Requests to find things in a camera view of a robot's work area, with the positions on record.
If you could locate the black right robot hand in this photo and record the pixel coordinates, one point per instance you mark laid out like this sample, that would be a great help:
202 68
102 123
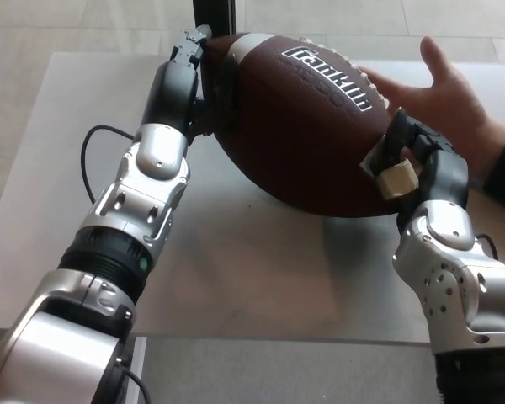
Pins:
444 177

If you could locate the person's bare hand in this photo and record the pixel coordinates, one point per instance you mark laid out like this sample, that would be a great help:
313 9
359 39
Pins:
454 109

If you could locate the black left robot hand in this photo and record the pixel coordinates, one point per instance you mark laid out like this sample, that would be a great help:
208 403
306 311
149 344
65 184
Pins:
172 92

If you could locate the brown Franklin football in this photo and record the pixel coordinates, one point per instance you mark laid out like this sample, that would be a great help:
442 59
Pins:
294 134

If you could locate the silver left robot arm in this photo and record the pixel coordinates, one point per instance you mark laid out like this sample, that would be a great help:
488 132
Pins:
109 235

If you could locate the white upright table leg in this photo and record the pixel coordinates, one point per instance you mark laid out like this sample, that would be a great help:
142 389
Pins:
139 357

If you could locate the black window frame post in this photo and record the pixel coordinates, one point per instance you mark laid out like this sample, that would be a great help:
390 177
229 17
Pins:
219 17

